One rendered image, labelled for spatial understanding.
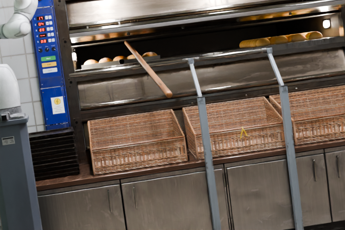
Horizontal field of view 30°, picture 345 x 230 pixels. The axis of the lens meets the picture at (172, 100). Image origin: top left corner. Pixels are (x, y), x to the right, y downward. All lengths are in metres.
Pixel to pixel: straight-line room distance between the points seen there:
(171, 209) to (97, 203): 0.42
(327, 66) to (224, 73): 0.70
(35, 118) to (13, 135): 1.04
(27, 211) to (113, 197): 0.65
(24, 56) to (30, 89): 0.21
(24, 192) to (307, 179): 1.65
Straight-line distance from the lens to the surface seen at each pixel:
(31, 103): 4.19
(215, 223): 3.74
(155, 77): 3.26
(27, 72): 4.19
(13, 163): 3.19
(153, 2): 4.20
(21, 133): 3.17
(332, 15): 4.63
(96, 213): 3.72
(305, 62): 4.39
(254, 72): 4.29
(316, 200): 3.92
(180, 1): 4.22
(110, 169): 3.72
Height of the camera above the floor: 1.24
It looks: 5 degrees down
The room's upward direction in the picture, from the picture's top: 7 degrees counter-clockwise
